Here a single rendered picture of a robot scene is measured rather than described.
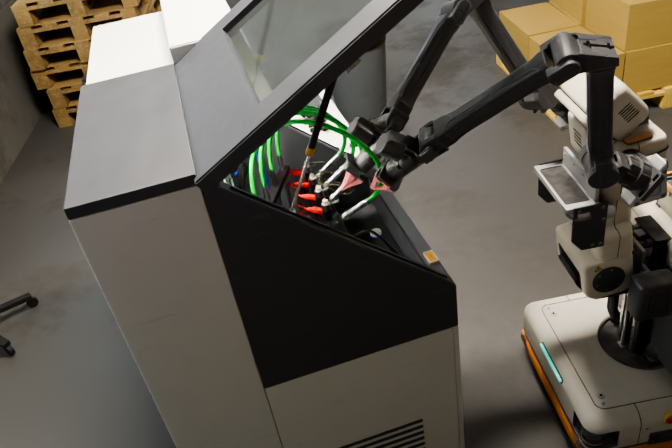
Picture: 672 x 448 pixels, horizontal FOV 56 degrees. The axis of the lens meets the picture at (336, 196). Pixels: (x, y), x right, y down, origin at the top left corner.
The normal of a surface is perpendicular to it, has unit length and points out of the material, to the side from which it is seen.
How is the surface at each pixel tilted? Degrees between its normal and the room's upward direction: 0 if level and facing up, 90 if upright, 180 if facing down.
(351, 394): 90
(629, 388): 0
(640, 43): 90
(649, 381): 0
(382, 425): 90
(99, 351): 0
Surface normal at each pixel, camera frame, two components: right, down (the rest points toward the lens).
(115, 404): -0.14, -0.82
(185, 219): 0.28, 0.50
